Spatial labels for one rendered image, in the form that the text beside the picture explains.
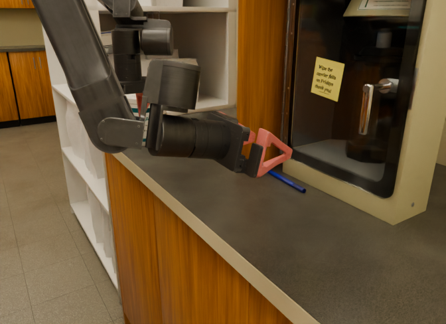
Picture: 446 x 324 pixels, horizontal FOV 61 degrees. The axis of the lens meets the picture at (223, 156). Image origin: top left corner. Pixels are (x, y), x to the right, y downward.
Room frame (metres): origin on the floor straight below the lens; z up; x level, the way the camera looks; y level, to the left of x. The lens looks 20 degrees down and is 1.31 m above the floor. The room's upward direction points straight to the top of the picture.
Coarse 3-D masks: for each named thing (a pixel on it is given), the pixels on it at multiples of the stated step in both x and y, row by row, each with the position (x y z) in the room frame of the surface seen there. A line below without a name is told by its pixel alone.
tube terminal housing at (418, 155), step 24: (432, 0) 0.63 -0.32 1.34; (432, 24) 0.63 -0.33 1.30; (432, 48) 0.64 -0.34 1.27; (432, 72) 0.65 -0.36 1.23; (432, 96) 0.66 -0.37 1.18; (408, 120) 0.63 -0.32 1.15; (432, 120) 0.66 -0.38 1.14; (408, 144) 0.63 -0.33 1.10; (432, 144) 0.67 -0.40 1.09; (288, 168) 0.88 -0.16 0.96; (408, 168) 0.64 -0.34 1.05; (432, 168) 0.68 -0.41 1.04; (336, 192) 0.75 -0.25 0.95; (360, 192) 0.70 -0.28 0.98; (408, 192) 0.65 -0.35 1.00; (384, 216) 0.65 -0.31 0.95; (408, 216) 0.65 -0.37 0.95
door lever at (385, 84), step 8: (384, 80) 0.66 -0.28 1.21; (368, 88) 0.63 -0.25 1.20; (376, 88) 0.64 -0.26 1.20; (384, 88) 0.66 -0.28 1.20; (368, 96) 0.63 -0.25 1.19; (368, 104) 0.63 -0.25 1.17; (360, 112) 0.65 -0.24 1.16; (368, 112) 0.63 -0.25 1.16; (360, 120) 0.64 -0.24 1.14; (368, 120) 0.64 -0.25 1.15; (360, 128) 0.64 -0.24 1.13; (368, 128) 0.64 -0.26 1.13
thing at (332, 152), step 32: (320, 0) 0.81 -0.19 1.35; (352, 0) 0.74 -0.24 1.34; (384, 0) 0.69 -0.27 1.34; (416, 0) 0.64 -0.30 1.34; (320, 32) 0.81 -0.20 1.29; (352, 32) 0.74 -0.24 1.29; (384, 32) 0.68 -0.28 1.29; (416, 32) 0.63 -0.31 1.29; (352, 64) 0.73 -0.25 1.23; (384, 64) 0.67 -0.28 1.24; (320, 96) 0.79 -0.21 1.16; (352, 96) 0.72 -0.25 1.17; (384, 96) 0.66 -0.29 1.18; (320, 128) 0.79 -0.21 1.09; (352, 128) 0.71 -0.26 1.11; (384, 128) 0.66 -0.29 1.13; (320, 160) 0.78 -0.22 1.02; (352, 160) 0.71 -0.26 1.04; (384, 160) 0.65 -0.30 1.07; (384, 192) 0.64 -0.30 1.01
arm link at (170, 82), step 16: (160, 64) 0.49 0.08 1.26; (176, 64) 0.48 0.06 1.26; (192, 64) 0.49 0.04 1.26; (160, 80) 0.49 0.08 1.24; (176, 80) 0.48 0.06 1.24; (192, 80) 0.49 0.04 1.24; (144, 96) 0.47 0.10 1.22; (160, 96) 0.48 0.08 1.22; (176, 96) 0.48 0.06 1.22; (192, 96) 0.49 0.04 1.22; (144, 112) 0.47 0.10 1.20; (112, 128) 0.44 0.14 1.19; (128, 128) 0.45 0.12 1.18; (112, 144) 0.44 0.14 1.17; (128, 144) 0.44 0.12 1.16
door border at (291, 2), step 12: (288, 0) 0.89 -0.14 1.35; (288, 24) 0.89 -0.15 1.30; (288, 36) 0.89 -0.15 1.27; (420, 36) 0.63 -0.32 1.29; (288, 48) 0.88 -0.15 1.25; (288, 60) 0.88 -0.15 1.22; (288, 72) 0.88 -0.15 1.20; (288, 84) 0.88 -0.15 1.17; (288, 96) 0.88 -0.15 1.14; (288, 108) 0.87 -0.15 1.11; (288, 120) 0.87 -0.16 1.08
